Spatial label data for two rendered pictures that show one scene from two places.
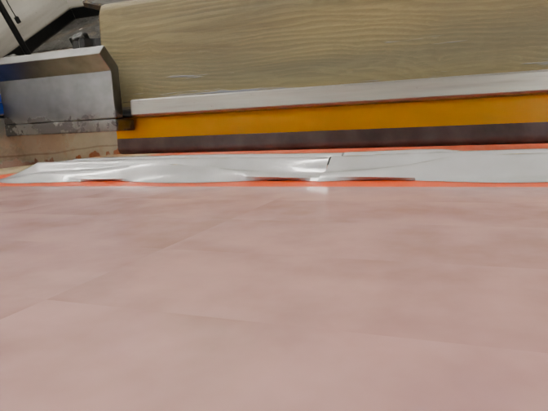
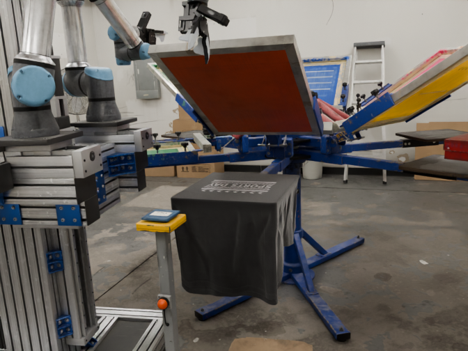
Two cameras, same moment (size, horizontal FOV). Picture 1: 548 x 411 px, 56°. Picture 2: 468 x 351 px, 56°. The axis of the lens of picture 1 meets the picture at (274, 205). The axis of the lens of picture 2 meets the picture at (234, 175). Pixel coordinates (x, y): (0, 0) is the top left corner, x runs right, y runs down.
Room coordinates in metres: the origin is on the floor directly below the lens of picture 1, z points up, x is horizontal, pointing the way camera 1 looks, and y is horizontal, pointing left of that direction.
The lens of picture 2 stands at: (-1.91, 0.40, 1.43)
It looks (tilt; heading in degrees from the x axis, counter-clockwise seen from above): 13 degrees down; 351
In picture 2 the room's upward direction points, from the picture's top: 3 degrees counter-clockwise
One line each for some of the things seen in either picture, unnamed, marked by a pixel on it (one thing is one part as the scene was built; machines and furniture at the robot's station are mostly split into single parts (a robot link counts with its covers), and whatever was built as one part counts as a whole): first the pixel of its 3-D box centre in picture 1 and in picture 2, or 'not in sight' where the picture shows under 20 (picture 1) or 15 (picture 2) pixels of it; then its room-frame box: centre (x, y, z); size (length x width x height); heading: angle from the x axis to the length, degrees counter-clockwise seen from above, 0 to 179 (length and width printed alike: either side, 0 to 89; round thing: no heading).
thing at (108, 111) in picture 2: not in sight; (102, 108); (0.14, 0.66, 1.31); 0.15 x 0.15 x 0.10
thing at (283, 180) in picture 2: not in sight; (239, 185); (-0.04, 0.08, 0.95); 0.48 x 0.44 x 0.01; 152
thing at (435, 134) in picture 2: not in sight; (381, 143); (0.97, -1.11, 0.91); 1.34 x 0.40 x 0.08; 92
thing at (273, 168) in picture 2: not in sight; (267, 173); (0.40, -0.15, 0.89); 1.24 x 0.06 x 0.06; 152
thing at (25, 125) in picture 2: not in sight; (34, 120); (-0.33, 0.82, 1.31); 0.15 x 0.15 x 0.10
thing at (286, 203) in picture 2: not in sight; (286, 233); (-0.13, -0.10, 0.74); 0.46 x 0.04 x 0.42; 152
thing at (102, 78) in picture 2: not in sight; (98, 81); (0.14, 0.66, 1.42); 0.13 x 0.12 x 0.14; 46
